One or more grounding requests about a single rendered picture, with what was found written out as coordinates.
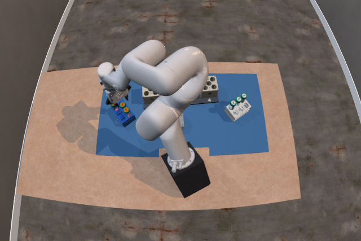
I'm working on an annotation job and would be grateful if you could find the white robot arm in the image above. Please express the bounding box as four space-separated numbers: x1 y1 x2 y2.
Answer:
97 40 209 173

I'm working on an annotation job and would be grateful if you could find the blue flat mat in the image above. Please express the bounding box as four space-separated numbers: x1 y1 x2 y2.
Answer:
96 73 269 157

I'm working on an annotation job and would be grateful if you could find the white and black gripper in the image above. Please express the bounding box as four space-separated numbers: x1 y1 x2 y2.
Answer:
105 85 131 107

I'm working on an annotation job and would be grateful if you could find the blue tube rack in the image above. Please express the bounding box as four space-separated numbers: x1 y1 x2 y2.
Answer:
111 100 136 127

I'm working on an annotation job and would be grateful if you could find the white tube rack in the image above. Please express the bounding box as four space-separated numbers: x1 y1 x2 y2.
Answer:
225 100 251 122

